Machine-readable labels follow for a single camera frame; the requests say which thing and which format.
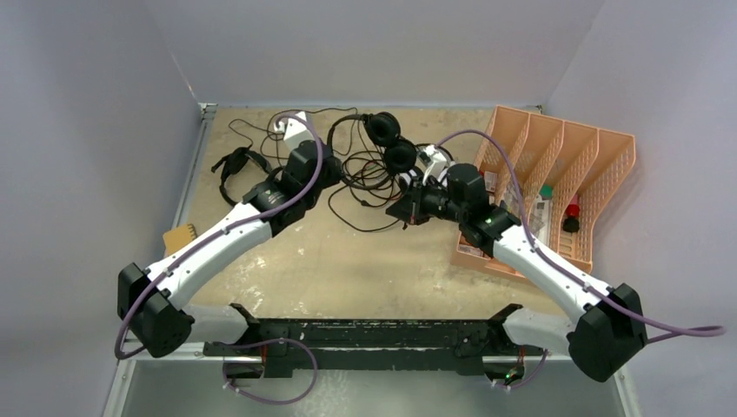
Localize black over-ear headphones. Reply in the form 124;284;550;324
326;111;418;191

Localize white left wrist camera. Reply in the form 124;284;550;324
272;110;315;151

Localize small white box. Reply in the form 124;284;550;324
482;170;498;194

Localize green cap object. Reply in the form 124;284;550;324
539;184;553;200

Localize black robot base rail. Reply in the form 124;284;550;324
203;304;542;379

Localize white box in front tray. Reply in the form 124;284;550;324
457;244;483;256

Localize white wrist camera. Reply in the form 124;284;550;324
418;144;455;185
272;110;315;151

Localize black headband headset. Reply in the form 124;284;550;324
210;146;274;207

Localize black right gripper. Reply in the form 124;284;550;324
387;175;468;227

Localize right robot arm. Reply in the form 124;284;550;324
386;163;647;382

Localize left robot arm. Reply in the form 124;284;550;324
115;140;342;359

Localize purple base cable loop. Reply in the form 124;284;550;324
222;338;319;407

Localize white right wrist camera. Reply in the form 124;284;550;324
418;144;455;185

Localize thin black headset cable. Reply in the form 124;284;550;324
228;107;359;168

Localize large white staples box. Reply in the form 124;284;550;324
528;195;551;245

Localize peach plastic file organizer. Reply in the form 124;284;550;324
475;106;636;273

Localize white and black headphones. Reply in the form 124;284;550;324
397;167;425;195

